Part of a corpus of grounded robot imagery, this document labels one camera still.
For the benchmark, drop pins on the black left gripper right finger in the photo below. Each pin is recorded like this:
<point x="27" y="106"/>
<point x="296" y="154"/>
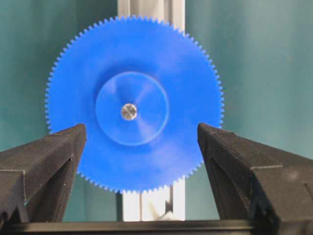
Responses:
<point x="248" y="177"/>

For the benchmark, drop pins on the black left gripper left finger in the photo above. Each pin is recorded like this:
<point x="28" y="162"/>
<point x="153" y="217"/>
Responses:
<point x="36" y="178"/>

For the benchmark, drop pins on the large blue plastic gear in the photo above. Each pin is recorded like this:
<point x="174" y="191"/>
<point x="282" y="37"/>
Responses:
<point x="81" y="89"/>

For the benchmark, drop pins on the upper steel shaft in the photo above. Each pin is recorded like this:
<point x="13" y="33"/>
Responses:
<point x="129" y="111"/>

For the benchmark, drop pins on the aluminium extrusion rail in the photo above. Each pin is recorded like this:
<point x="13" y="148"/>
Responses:
<point x="157" y="192"/>

